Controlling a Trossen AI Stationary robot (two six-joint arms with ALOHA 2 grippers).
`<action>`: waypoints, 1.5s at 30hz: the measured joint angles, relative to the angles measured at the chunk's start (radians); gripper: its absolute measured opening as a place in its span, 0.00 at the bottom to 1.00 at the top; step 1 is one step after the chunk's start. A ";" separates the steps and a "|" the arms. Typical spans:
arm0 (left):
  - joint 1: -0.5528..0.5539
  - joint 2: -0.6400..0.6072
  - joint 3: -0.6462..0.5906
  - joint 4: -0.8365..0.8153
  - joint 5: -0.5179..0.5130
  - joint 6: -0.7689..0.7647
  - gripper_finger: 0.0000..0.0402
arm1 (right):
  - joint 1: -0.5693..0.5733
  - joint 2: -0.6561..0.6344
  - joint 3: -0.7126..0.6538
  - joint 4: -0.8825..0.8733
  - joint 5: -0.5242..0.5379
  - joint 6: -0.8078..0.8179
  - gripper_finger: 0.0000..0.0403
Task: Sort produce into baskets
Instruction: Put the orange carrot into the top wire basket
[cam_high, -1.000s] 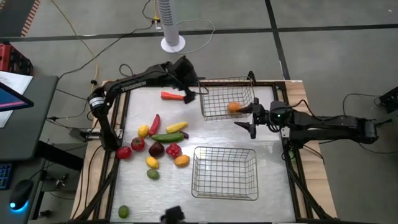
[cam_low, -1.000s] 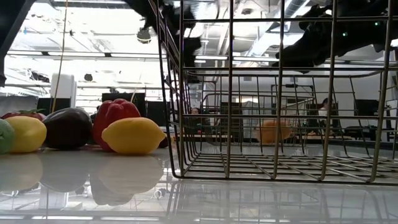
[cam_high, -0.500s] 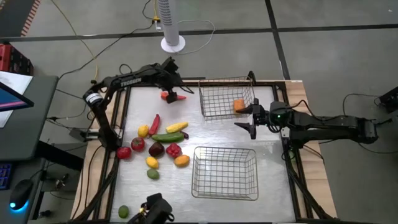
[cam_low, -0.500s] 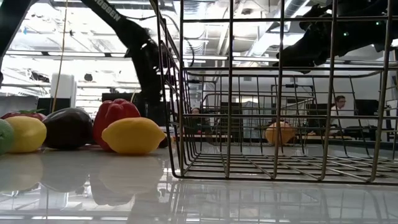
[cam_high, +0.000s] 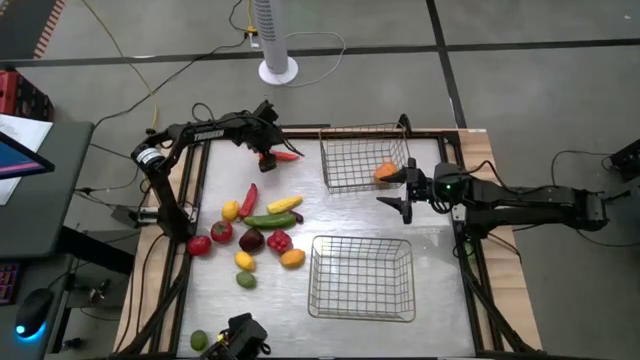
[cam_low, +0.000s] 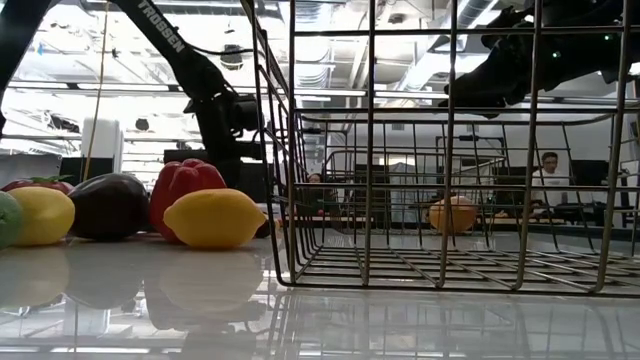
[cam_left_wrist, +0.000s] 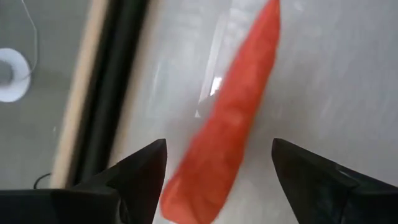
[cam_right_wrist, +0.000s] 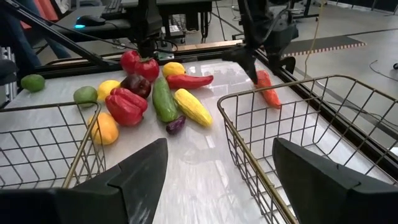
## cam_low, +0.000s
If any dark purple eggplant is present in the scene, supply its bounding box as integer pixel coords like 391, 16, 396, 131
67, 172, 151, 242

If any yellow lemon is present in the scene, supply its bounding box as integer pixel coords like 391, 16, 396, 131
163, 188, 268, 250
7, 186, 76, 247

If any red bell pepper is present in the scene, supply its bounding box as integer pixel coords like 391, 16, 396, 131
149, 158, 229, 245

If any pale orange round produce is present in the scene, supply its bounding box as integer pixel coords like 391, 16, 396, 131
428, 194, 479, 235

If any red tomato with green stem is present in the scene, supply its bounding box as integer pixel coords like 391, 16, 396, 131
0, 174, 75, 197

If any wire basket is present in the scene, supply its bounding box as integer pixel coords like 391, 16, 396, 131
239, 0, 640, 296
319, 147, 509, 236

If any black monitor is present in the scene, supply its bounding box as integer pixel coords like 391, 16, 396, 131
569, 159, 609, 189
238, 160, 269, 202
163, 148, 201, 165

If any green lime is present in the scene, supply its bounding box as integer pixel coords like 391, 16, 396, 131
0, 190, 25, 250

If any person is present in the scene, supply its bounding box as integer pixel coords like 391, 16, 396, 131
307, 172, 325, 201
529, 151, 571, 209

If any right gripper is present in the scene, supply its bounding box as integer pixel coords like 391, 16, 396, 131
438, 0, 609, 120

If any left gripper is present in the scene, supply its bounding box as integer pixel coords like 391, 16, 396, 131
185, 89, 242, 189

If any grey partition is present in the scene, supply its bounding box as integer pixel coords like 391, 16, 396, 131
0, 152, 62, 187

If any white column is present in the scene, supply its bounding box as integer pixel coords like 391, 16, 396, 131
81, 117, 125, 201

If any yellow hanging cable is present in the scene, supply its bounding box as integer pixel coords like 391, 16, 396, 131
82, 0, 111, 182

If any black panel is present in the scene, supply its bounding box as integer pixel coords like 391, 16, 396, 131
59, 157, 115, 186

